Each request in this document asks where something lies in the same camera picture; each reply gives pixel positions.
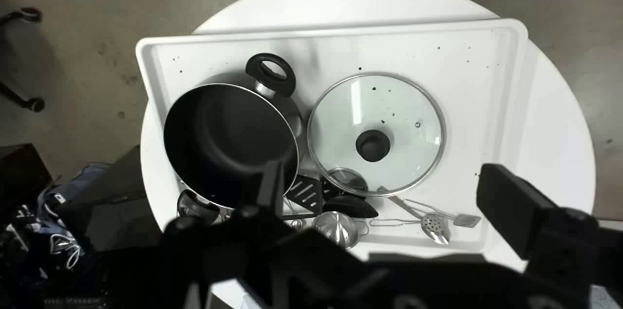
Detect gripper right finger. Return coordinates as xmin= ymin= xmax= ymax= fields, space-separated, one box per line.
xmin=476 ymin=163 xmax=623 ymax=309

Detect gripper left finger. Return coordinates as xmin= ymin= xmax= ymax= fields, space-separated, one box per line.
xmin=163 ymin=161 xmax=390 ymax=309

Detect small steel pot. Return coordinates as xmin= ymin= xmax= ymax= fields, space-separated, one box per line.
xmin=311 ymin=211 xmax=361 ymax=249
xmin=176 ymin=189 xmax=223 ymax=225

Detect black pot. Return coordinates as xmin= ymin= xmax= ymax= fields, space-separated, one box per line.
xmin=163 ymin=53 xmax=306 ymax=210

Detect large glass lid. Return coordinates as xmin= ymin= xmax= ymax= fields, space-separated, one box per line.
xmin=306 ymin=72 xmax=447 ymax=198

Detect small steel spatula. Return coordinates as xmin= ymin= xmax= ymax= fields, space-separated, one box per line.
xmin=403 ymin=199 xmax=482 ymax=229

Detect black slotted spatula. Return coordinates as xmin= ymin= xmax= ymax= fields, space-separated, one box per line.
xmin=282 ymin=174 xmax=324 ymax=220

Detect steel slotted spoon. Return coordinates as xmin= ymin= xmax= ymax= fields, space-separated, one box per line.
xmin=377 ymin=185 xmax=451 ymax=245

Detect small black pan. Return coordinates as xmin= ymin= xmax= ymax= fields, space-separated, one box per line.
xmin=323 ymin=195 xmax=379 ymax=219

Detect white plastic tray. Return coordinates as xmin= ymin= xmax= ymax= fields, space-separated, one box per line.
xmin=135 ymin=18 xmax=530 ymax=254

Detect blue and white bag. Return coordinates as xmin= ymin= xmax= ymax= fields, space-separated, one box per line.
xmin=0 ymin=162 xmax=113 ymax=309

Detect black box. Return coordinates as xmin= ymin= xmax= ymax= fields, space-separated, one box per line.
xmin=0 ymin=143 xmax=53 ymax=205

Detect black chair base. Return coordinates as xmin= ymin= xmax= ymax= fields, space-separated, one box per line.
xmin=0 ymin=6 xmax=46 ymax=113

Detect small wire whisk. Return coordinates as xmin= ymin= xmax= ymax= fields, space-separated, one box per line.
xmin=368 ymin=218 xmax=425 ymax=228

